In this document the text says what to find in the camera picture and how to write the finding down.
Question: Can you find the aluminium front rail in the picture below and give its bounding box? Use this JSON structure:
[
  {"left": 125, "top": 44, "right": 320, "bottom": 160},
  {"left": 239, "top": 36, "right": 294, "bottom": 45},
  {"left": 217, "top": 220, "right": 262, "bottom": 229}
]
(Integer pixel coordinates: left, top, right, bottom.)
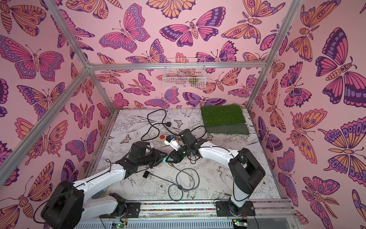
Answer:
[{"left": 76, "top": 199, "right": 302, "bottom": 229}]

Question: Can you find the white wire basket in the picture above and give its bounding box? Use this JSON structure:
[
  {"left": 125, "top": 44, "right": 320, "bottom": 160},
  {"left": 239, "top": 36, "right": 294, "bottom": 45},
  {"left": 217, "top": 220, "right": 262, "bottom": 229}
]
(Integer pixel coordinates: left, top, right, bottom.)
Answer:
[{"left": 162, "top": 57, "right": 207, "bottom": 90}]

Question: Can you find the small black mp3 player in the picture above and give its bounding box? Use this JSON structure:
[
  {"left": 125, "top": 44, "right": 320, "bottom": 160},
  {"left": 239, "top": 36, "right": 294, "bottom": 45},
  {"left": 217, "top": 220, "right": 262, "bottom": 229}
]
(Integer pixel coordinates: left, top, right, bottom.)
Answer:
[{"left": 143, "top": 171, "right": 150, "bottom": 178}]

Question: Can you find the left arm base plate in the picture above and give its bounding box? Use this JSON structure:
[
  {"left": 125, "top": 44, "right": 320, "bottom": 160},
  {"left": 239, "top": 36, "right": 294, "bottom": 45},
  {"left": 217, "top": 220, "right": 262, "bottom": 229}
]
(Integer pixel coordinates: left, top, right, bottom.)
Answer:
[{"left": 112, "top": 202, "right": 141, "bottom": 218}]

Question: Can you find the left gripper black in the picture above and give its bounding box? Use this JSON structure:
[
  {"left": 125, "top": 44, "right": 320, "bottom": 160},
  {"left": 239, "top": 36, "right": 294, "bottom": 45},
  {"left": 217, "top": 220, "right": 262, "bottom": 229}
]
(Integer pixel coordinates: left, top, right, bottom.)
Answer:
[{"left": 137, "top": 148, "right": 168, "bottom": 169}]

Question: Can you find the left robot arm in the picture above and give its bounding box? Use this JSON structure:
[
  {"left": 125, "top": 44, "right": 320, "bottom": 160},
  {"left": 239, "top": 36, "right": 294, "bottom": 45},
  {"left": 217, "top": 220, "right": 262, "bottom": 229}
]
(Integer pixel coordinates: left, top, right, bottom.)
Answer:
[{"left": 41, "top": 141, "right": 168, "bottom": 229}]

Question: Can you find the green artificial grass mat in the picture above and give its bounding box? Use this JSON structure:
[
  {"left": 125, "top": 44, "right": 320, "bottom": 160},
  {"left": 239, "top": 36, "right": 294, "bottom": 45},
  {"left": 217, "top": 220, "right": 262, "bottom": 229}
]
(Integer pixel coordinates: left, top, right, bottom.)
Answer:
[{"left": 201, "top": 105, "right": 249, "bottom": 135}]

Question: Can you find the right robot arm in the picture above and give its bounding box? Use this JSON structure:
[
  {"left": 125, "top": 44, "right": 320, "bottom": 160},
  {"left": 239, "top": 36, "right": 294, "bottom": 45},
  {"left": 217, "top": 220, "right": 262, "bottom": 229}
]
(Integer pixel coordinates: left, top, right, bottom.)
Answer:
[{"left": 165, "top": 129, "right": 266, "bottom": 210}]

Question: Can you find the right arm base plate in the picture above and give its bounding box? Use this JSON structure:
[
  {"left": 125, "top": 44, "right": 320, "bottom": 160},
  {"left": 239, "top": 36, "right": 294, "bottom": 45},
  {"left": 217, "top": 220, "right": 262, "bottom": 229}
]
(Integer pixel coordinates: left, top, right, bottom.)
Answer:
[{"left": 214, "top": 200, "right": 256, "bottom": 217}]

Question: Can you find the white red power strip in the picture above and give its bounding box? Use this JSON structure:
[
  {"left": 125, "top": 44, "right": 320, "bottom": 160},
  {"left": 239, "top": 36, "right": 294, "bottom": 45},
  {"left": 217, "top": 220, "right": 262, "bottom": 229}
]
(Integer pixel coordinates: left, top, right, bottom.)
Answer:
[{"left": 157, "top": 135, "right": 182, "bottom": 143}]

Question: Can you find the black USB charging cable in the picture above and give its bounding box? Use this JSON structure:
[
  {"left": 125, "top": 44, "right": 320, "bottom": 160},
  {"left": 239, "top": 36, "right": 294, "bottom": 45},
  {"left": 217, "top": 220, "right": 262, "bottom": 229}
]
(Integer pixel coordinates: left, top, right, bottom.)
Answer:
[{"left": 148, "top": 163, "right": 201, "bottom": 201}]

